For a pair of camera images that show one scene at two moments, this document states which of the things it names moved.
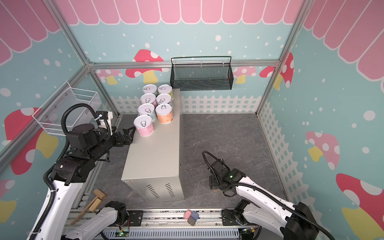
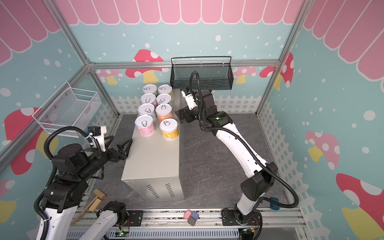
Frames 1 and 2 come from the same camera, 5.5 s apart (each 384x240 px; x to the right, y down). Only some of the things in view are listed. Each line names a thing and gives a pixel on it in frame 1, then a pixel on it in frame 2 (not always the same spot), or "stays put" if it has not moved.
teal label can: [148, 109] stays put
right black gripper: [214, 182] -> [184, 113]
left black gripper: [128, 138] -> [123, 154]
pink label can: [144, 126] stays put
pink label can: [149, 98] stays put
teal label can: [150, 88] stays put
